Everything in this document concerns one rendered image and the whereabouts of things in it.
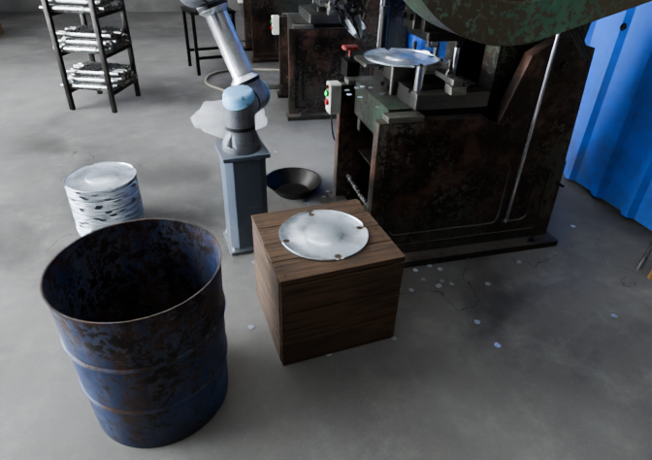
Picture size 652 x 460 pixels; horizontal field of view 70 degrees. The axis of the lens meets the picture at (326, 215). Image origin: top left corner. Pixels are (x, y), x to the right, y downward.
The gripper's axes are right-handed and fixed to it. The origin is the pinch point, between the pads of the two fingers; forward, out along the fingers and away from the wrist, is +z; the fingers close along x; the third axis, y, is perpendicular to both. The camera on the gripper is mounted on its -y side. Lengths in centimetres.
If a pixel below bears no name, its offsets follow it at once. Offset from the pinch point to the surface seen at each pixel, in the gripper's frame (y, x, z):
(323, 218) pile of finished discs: 41, -45, 36
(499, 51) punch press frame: 23, 41, 22
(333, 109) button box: -20.1, -15.9, 30.9
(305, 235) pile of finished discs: 49, -53, 33
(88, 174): -38, -124, 11
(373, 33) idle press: -146, 53, 54
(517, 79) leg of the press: 28, 43, 33
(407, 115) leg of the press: 27.0, -0.8, 24.7
